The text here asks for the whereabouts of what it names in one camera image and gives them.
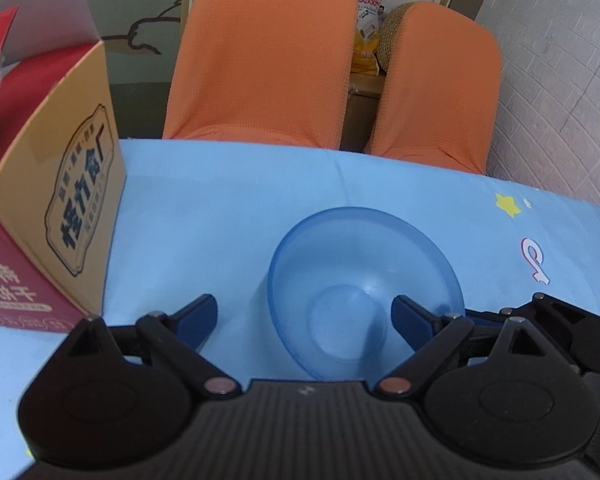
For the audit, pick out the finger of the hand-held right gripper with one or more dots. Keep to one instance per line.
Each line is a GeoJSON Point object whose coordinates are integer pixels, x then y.
{"type": "Point", "coordinates": [580, 325]}

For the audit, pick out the translucent blue plastic bowl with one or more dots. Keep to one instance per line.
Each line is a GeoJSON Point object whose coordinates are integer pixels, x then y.
{"type": "Point", "coordinates": [360, 250]}

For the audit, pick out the blue cartoon pig tablecloth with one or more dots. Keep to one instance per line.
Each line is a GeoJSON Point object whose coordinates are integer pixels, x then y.
{"type": "Point", "coordinates": [205, 220]}

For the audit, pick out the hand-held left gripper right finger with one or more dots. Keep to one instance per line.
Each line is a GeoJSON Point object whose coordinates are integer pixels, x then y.
{"type": "Point", "coordinates": [410, 317]}

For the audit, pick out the orange chair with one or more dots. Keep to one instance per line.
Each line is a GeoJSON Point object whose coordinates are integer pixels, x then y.
{"type": "Point", "coordinates": [440, 90]}
{"type": "Point", "coordinates": [260, 60]}

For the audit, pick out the yellow snack bag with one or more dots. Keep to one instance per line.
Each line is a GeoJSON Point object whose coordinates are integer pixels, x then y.
{"type": "Point", "coordinates": [365, 55]}

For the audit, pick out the frosted glass door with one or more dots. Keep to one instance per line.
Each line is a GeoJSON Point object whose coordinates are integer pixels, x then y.
{"type": "Point", "coordinates": [140, 10]}

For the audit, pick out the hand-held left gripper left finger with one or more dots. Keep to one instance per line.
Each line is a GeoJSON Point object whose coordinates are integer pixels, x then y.
{"type": "Point", "coordinates": [200, 315]}

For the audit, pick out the brown woven object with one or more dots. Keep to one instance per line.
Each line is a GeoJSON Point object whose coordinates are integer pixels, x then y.
{"type": "Point", "coordinates": [390, 35]}

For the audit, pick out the red cracker box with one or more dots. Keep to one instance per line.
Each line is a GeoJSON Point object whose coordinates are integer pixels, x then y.
{"type": "Point", "coordinates": [55, 185]}

